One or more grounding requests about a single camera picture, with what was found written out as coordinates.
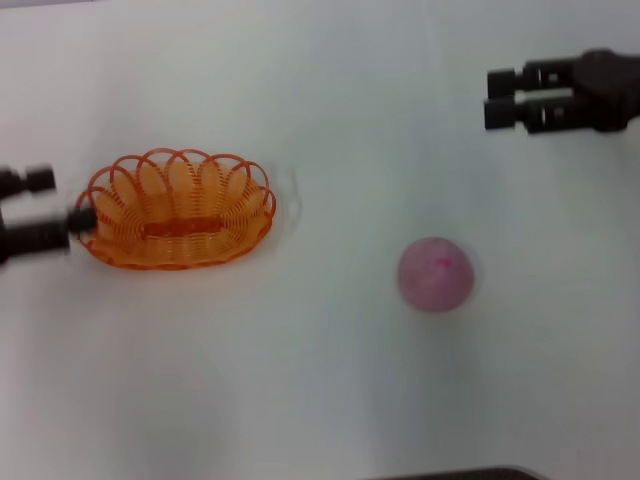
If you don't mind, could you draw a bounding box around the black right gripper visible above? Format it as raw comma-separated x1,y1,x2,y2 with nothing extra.
483,47,640,135

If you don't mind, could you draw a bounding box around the orange plastic woven basket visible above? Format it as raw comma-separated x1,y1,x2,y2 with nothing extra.
76,147,278,272

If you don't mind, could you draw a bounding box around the pink peach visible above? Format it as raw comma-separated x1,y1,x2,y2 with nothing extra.
397,235,477,315

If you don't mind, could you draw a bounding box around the dark robot torso edge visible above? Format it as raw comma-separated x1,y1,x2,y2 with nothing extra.
363,464,544,480

